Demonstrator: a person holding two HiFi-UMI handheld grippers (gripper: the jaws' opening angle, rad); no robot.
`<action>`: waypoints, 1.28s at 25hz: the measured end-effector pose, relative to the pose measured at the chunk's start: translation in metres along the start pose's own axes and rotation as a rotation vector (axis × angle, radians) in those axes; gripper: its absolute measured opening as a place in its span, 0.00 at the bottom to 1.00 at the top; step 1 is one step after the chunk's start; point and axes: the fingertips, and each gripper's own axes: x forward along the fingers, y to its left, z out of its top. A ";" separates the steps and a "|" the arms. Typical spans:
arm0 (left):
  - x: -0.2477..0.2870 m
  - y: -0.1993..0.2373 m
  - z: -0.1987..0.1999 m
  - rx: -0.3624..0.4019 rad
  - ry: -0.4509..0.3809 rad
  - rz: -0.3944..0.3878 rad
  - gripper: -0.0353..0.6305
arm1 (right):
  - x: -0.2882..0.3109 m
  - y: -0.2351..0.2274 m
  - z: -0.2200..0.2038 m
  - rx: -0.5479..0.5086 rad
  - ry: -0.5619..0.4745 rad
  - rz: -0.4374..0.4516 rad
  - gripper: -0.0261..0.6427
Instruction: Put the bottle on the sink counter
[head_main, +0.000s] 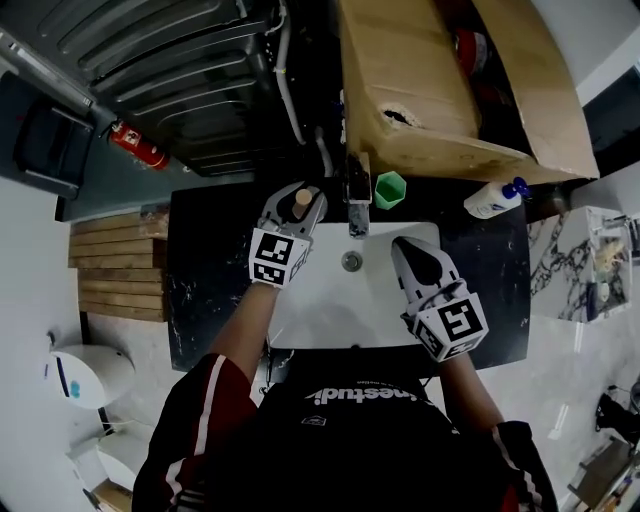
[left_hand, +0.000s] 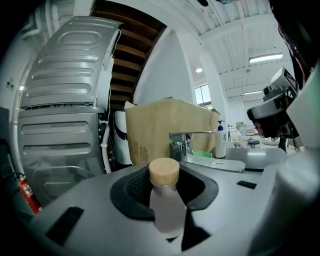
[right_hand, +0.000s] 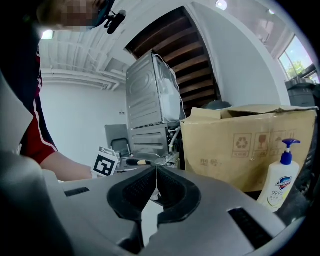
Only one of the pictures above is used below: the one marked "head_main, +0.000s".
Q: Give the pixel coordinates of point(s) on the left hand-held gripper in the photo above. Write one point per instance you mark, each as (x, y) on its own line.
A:
(270, 255)

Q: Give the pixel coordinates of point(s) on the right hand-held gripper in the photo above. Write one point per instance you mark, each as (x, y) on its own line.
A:
(450, 325)

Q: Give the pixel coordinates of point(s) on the small tan cork object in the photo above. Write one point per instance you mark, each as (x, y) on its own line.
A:
(302, 202)

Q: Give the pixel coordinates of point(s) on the person's right forearm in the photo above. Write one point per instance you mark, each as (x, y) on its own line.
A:
(470, 390)

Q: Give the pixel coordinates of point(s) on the person's left forearm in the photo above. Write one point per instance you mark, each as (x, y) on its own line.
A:
(245, 330)

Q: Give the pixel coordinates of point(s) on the metal sink drain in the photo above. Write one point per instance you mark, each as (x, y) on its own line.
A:
(352, 261)

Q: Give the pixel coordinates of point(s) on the white rectangular sink basin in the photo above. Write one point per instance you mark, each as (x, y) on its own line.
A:
(350, 310)

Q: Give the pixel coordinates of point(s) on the white soap bottle blue pump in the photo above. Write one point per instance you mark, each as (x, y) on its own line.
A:
(487, 202)

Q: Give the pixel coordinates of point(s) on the black marble sink countertop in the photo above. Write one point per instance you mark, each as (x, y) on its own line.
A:
(210, 275)

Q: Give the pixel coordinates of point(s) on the chrome faucet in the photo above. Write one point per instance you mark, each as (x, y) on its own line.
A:
(357, 190)

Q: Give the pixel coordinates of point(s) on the green plastic cup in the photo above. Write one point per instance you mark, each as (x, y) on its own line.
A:
(390, 192)

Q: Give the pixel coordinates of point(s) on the grey ribbed washing machine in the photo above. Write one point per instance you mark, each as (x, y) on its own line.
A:
(210, 125)

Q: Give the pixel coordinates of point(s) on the white marble vanity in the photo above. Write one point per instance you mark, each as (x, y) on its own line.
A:
(555, 270)

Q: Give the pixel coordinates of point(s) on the red fire extinguisher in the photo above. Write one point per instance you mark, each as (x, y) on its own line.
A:
(142, 145)

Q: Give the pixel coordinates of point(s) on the large brown cardboard box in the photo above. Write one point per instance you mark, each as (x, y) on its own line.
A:
(400, 75)

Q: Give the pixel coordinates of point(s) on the clear storage organizer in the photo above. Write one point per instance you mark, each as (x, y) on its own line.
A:
(610, 260)

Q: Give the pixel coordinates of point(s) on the wooden slat steps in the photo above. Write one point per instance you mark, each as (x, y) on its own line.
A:
(120, 270)

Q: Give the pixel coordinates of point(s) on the person's black shirt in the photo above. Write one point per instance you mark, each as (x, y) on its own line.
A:
(350, 450)

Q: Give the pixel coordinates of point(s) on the red packet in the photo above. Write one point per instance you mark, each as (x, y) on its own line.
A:
(472, 50)

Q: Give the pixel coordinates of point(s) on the black chair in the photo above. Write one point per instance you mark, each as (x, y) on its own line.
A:
(617, 412)

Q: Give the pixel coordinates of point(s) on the dark grey folded chair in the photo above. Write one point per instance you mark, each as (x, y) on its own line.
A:
(50, 145)

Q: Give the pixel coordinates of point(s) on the white rounded trash can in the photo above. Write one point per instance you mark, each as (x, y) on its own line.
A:
(95, 375)

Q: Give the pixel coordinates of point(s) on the white plastic device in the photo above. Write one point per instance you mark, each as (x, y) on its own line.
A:
(110, 465)

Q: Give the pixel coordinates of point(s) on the small brown cardboard box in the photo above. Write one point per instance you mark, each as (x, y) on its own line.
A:
(115, 497)

